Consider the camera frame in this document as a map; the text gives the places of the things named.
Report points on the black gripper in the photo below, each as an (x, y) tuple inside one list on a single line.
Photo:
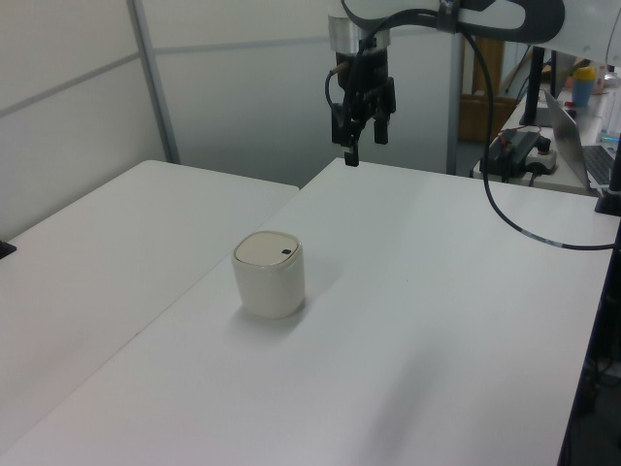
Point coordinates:
[(369, 65)]

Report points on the small white trash bin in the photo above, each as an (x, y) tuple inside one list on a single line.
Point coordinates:
[(269, 286)]

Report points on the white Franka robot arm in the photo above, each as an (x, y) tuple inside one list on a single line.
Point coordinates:
[(582, 29)]

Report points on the silver open laptop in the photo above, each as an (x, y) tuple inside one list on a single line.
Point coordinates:
[(567, 136)]

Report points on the black monitor stand pole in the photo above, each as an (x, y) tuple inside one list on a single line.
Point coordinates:
[(535, 87)]

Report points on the blue cup with yellow lid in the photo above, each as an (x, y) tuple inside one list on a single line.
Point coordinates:
[(583, 87)]

